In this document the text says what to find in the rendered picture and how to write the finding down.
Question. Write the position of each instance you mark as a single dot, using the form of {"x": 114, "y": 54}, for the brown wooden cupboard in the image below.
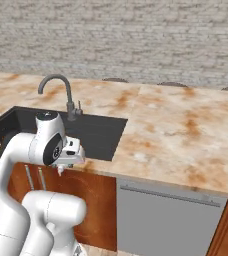
{"x": 227, "y": 231}

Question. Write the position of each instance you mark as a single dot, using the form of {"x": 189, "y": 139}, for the brown wooden cupboard door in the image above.
{"x": 19, "y": 186}
{"x": 96, "y": 206}

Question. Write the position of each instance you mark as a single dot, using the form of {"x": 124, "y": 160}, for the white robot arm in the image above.
{"x": 9, "y": 186}

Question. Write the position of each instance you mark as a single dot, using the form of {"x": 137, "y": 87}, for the dark stool seat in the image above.
{"x": 172, "y": 84}

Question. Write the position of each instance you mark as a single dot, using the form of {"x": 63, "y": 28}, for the grey dishwasher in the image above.
{"x": 166, "y": 226}

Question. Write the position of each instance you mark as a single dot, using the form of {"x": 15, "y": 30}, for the black sink basin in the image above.
{"x": 99, "y": 133}

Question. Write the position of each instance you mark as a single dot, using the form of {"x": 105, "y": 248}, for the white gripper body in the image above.
{"x": 75, "y": 159}

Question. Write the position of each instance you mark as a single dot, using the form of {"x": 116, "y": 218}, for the grey curved tap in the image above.
{"x": 70, "y": 100}

